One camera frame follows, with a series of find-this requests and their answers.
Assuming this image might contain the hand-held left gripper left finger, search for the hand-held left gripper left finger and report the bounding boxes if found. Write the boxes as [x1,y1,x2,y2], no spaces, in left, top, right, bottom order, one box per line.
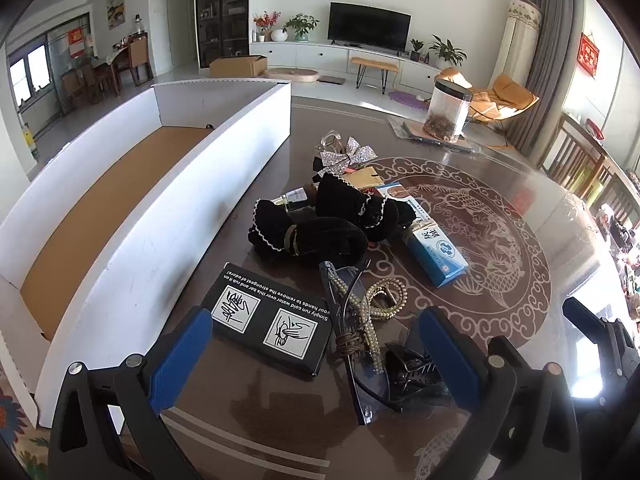
[47,306,216,480]

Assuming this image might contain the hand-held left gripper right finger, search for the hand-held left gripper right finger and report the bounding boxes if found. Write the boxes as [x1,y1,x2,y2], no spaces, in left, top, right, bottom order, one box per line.
[417,306,583,480]

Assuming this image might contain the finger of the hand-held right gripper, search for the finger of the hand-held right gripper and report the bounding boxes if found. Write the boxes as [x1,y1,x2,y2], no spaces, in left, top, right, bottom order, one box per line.
[562,297,616,341]

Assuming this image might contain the black claw hair clip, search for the black claw hair clip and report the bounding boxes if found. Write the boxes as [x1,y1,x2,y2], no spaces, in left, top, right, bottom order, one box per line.
[384,327,451,406]

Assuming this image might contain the pearl hair clip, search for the pearl hair clip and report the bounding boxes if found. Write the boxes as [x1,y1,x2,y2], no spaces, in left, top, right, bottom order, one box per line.
[350,281,408,375]

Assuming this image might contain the dark blue sunglasses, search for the dark blue sunglasses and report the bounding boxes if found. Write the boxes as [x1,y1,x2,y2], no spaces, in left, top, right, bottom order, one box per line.
[319,260,403,426]

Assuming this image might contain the long white cardboard box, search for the long white cardboard box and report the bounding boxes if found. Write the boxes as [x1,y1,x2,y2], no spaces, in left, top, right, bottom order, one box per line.
[0,79,292,428]

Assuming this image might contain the blue and white medicine box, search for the blue and white medicine box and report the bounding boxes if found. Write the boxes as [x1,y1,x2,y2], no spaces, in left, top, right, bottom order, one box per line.
[375,182,469,288]

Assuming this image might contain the brown knotted hair tie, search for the brown knotted hair tie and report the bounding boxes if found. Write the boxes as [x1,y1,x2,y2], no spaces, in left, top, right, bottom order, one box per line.
[334,327,368,358]

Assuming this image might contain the black box with white pictograms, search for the black box with white pictograms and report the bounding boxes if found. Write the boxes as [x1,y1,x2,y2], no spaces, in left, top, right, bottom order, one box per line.
[200,261,333,380]

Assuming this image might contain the black velvet trimmed hair bow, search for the black velvet trimmed hair bow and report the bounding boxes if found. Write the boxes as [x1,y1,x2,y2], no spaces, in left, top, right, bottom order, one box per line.
[315,172,418,243]
[247,199,371,268]

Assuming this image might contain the small clear bottle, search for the small clear bottle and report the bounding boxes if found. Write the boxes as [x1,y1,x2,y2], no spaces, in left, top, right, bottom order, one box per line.
[277,187,321,211]

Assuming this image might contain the tan cardboard piece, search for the tan cardboard piece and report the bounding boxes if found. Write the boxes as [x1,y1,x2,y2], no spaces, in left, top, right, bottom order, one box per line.
[342,167,386,196]

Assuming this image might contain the patterned brown desktop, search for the patterned brown desktop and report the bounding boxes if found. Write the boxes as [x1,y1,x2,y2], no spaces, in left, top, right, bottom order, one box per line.
[117,95,640,480]

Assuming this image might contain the wooden slat chair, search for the wooden slat chair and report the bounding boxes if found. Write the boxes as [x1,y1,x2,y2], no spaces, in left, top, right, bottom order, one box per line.
[540,112,608,196]

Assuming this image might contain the floral rug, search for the floral rug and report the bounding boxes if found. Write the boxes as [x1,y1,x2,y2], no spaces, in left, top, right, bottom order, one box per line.
[0,355,51,480]

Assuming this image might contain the flat brown board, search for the flat brown board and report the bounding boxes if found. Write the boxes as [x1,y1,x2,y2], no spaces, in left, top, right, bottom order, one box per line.
[387,115,483,153]

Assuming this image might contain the silver glitter bow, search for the silver glitter bow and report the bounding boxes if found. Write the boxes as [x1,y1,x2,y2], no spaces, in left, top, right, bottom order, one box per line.
[320,135,378,177]

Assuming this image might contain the orange lounge chair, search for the orange lounge chair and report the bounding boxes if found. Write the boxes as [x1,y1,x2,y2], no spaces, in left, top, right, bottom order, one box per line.
[472,74,541,123]
[435,67,488,111]

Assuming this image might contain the clear jar with dried contents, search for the clear jar with dried contents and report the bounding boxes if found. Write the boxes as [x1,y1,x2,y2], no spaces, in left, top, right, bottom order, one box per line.
[424,78,474,143]

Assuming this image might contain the purple floor mat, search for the purple floor mat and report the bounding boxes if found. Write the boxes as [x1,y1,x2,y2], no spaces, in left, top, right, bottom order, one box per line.
[389,90,431,108]

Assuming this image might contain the grey curtain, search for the grey curtain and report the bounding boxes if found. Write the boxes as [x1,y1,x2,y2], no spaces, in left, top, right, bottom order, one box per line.
[505,0,586,156]

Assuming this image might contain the white floral air conditioner cover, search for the white floral air conditioner cover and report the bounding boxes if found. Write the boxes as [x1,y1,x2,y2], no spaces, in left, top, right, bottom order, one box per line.
[487,0,542,93]

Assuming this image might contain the brown cardboard box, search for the brown cardboard box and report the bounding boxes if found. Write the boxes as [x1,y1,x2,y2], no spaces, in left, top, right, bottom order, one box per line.
[209,55,268,79]

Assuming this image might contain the large long-leaf potted plant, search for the large long-leaf potted plant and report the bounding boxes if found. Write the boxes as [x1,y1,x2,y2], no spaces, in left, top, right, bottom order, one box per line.
[428,35,468,68]

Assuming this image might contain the wooden dining chair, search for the wooden dining chair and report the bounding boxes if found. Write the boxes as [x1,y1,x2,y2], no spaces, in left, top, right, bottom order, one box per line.
[127,40,153,86]

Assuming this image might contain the wooden bench with metal legs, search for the wooden bench with metal legs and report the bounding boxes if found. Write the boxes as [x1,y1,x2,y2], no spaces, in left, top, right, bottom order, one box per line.
[350,56,400,95]

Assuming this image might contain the beige oval pet bed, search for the beige oval pet bed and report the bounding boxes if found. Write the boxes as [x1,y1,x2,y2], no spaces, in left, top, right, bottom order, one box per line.
[263,66,321,83]

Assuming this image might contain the glass balcony door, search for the glass balcony door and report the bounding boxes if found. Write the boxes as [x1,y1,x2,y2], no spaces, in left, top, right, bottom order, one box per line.
[7,12,93,111]

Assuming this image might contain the white television cabinet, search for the white television cabinet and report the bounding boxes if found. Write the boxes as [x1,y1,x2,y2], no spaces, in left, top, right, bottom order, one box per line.
[248,40,446,96]

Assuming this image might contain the red door poster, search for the red door poster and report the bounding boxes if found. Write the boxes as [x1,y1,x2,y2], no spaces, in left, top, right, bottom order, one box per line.
[67,27,87,58]

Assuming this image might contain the white door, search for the white door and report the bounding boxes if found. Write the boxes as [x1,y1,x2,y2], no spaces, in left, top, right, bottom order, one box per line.
[165,0,193,68]

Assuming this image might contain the black television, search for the black television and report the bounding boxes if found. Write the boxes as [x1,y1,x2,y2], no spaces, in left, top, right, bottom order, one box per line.
[328,2,412,51]

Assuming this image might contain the red flower arrangement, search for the red flower arrangement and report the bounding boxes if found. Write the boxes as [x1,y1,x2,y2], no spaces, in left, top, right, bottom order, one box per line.
[253,10,282,41]

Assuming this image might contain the dark glass display cabinet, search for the dark glass display cabinet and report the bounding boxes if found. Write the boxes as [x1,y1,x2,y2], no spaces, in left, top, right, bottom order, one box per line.
[194,0,251,70]

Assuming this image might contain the leafy green potted plant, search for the leafy green potted plant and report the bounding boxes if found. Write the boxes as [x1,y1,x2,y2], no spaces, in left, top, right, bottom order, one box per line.
[283,12,320,42]

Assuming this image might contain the red wall hanging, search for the red wall hanging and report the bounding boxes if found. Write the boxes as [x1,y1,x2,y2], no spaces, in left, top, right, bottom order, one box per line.
[576,32,601,78]

